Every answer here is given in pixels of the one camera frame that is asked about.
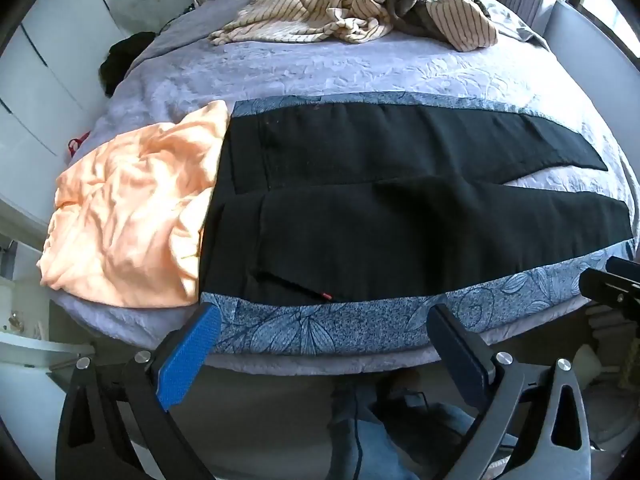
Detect window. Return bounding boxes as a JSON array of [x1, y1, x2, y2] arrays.
[[570, 0, 640, 46]]

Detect white wardrobe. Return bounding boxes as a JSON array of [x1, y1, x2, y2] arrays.
[[0, 0, 151, 231]]

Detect blue floral blanket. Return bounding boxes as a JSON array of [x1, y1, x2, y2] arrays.
[[200, 91, 638, 358]]

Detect beige striped garment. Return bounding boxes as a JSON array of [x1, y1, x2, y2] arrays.
[[207, 0, 499, 53]]

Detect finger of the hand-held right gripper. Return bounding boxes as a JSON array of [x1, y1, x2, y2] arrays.
[[606, 256, 640, 281], [579, 268, 640, 313]]

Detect grey garment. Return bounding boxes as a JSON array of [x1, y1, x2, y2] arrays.
[[382, 0, 441, 28]]

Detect person's legs in blue jeans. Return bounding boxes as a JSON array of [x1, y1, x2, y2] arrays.
[[325, 380, 501, 480]]

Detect lavender embossed bed cover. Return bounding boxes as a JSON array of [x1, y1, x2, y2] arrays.
[[47, 0, 638, 376]]

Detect red object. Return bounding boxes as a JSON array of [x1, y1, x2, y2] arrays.
[[67, 130, 92, 157]]

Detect black pants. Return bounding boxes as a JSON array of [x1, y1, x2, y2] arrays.
[[197, 100, 632, 308]]

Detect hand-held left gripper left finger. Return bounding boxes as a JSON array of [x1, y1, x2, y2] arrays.
[[55, 302, 223, 480]]

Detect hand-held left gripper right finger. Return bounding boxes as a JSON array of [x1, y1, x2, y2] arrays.
[[427, 302, 608, 480]]

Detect grey sheet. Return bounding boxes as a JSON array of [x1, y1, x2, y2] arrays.
[[467, 0, 548, 48]]

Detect white standing fan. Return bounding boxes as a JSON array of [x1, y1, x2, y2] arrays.
[[112, 0, 173, 36]]

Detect white side table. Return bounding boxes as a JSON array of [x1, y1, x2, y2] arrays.
[[0, 240, 96, 376]]

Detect black garment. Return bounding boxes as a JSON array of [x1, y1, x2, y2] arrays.
[[98, 31, 158, 97]]

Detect peach orange cloth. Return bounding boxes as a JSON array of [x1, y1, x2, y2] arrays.
[[37, 100, 232, 308]]

